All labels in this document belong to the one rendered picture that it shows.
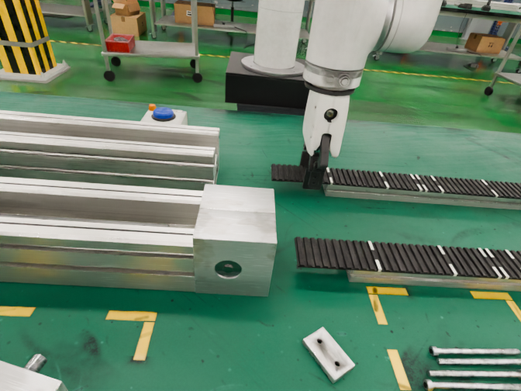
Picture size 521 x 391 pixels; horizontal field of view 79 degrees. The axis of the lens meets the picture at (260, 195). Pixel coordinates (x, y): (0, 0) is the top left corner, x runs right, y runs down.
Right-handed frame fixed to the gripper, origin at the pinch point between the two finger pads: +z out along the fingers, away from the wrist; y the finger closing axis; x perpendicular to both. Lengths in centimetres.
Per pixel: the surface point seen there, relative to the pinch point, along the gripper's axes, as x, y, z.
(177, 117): 26.0, 13.2, -2.0
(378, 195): -12.7, -2.0, 2.8
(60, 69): 199, 280, 79
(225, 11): 76, 751, 76
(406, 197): -18.0, -2.0, 2.9
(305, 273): 2.7, -19.9, 3.9
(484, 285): -21.6, -21.0, 3.0
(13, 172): 48.6, -4.9, 1.4
